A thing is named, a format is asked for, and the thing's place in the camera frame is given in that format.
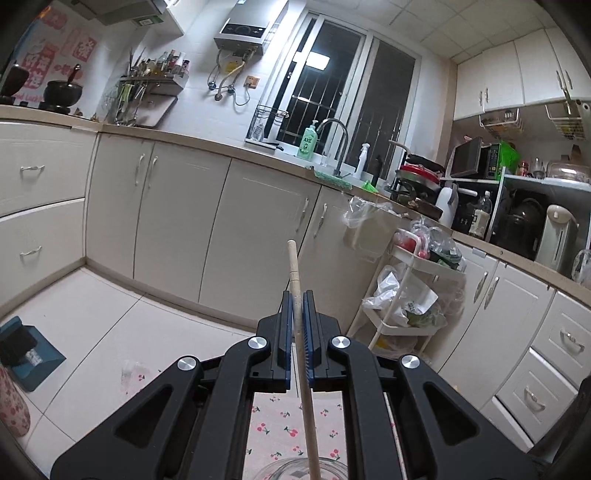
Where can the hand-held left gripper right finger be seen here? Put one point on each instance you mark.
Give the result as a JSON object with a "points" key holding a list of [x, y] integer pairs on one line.
{"points": [[308, 332]]}

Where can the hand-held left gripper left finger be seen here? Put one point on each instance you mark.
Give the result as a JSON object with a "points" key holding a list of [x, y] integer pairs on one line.
{"points": [[289, 332]]}

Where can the wooden chopstick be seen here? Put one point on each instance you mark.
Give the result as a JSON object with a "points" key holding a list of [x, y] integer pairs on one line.
{"points": [[305, 406]]}

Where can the clear glass jar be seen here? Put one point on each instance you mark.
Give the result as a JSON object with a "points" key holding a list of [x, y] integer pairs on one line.
{"points": [[284, 470]]}

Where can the white rolling cart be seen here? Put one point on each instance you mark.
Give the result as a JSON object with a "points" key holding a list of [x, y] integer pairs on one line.
{"points": [[415, 330]]}

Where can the hanging bin with plastic bag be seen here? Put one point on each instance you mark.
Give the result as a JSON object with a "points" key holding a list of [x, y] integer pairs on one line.
{"points": [[369, 230]]}

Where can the green dish cloth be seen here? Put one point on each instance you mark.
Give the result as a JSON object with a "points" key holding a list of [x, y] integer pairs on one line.
{"points": [[332, 180]]}

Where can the long white base cabinets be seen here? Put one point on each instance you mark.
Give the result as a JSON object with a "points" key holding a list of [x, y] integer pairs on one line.
{"points": [[184, 212]]}

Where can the clear plastic wrapper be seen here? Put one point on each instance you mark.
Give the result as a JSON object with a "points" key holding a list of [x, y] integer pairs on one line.
{"points": [[134, 376]]}

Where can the white spray bottle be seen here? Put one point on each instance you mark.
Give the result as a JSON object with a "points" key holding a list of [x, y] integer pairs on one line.
{"points": [[361, 164]]}

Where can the stack of pans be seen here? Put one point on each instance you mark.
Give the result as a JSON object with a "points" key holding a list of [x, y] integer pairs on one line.
{"points": [[418, 184]]}

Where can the white jug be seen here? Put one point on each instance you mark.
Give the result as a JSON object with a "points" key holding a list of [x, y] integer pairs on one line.
{"points": [[445, 203]]}

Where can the green dish soap bottle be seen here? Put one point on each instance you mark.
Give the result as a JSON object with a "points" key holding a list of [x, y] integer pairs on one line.
{"points": [[307, 143]]}

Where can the curved steel faucet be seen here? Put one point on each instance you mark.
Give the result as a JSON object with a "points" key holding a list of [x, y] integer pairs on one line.
{"points": [[344, 138]]}

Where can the clear drink bottle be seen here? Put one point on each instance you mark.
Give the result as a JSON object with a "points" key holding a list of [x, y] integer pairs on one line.
{"points": [[481, 217]]}

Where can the white base cabinets with drawers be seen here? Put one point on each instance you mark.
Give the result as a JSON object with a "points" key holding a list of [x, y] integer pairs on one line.
{"points": [[517, 314]]}

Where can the black microwave oven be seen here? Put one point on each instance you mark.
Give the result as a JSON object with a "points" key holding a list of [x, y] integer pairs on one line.
{"points": [[466, 159]]}

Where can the black rice cooker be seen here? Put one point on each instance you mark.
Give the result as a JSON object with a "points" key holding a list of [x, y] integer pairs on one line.
{"points": [[519, 226]]}

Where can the blue dustpan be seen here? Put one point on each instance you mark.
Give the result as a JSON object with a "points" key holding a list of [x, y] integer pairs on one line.
{"points": [[44, 362]]}

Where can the barred kitchen window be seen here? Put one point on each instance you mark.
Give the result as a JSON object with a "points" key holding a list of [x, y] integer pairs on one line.
{"points": [[351, 83]]}

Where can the pale cutting board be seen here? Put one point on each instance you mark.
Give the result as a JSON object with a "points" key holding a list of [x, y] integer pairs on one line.
{"points": [[159, 110]]}

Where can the white thermal water pot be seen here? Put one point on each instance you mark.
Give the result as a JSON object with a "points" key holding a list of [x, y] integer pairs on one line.
{"points": [[556, 240]]}

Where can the green plastic bag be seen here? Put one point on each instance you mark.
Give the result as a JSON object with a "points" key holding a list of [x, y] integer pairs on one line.
{"points": [[508, 157]]}

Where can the white counter shelf rack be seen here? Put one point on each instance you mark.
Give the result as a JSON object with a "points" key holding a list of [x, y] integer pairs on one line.
{"points": [[531, 180]]}

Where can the clear dish cover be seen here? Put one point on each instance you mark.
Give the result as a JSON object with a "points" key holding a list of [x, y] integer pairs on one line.
{"points": [[570, 170]]}

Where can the white upper cabinets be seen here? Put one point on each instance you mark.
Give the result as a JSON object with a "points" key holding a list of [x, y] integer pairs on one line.
{"points": [[508, 78]]}

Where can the black wok on stove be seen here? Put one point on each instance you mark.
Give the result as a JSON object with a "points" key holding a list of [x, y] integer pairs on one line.
{"points": [[62, 92]]}

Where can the range hood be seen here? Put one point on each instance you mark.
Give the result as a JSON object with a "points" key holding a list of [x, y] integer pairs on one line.
{"points": [[124, 11]]}

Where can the black pot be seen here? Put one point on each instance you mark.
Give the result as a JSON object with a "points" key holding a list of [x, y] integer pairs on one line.
{"points": [[14, 83]]}

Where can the wall outlet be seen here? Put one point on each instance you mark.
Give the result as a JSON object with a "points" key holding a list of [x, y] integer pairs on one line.
{"points": [[251, 81]]}

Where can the wall spice rack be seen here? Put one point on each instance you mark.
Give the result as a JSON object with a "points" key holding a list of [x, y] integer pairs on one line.
{"points": [[157, 83]]}

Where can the silver wall water heater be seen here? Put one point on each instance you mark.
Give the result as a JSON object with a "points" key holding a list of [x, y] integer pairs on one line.
{"points": [[247, 25]]}

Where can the pink wall stickers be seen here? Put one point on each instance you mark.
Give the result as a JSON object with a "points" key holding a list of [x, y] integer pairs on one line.
{"points": [[46, 46]]}

